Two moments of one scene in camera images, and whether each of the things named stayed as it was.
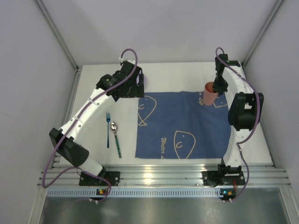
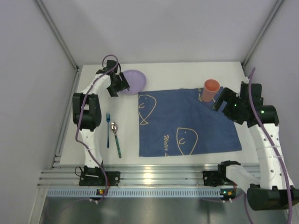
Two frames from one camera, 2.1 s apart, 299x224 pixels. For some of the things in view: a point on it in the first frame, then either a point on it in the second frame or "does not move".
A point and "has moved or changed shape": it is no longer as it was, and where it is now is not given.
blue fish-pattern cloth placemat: [179, 125] does not move
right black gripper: [219, 85] → [224, 101]
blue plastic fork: [108, 118] does not move
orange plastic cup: [209, 96] has moved or changed shape
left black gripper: [140, 85] → [118, 84]
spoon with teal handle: [114, 128] does not move
